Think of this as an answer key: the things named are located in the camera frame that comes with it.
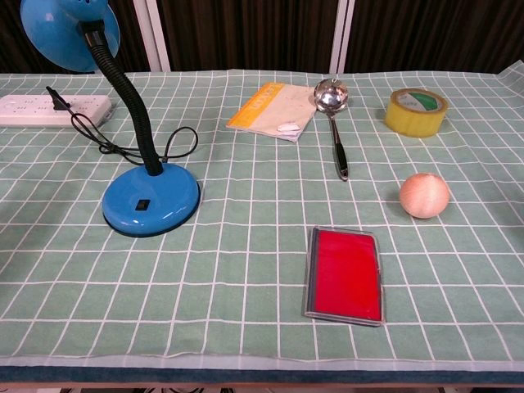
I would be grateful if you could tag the blue gooseneck desk lamp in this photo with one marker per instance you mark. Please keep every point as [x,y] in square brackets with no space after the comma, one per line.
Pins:
[151,200]

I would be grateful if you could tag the small dark brown object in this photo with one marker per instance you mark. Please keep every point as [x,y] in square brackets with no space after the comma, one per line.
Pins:
[57,101]

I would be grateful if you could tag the green checked tablecloth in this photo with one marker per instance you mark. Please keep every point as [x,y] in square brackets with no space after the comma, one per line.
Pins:
[245,245]

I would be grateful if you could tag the orange and white booklet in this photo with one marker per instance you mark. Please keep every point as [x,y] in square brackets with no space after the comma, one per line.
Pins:
[270,110]

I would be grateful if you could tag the red card wallet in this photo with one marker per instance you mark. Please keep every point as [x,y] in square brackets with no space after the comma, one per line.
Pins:
[346,274]

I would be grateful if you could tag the peach coloured ball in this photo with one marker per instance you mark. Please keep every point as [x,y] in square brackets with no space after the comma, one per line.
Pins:
[424,196]

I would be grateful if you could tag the dark brown pleated curtain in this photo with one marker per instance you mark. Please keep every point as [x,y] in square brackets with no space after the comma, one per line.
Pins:
[254,32]

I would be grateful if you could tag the yellow packing tape roll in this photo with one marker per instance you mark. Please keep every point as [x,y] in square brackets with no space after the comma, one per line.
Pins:
[409,123]

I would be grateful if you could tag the white power strip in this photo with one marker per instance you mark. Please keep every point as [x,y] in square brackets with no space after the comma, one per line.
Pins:
[24,111]

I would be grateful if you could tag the white frame post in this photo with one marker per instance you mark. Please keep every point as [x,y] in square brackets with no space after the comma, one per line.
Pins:
[157,32]
[341,32]

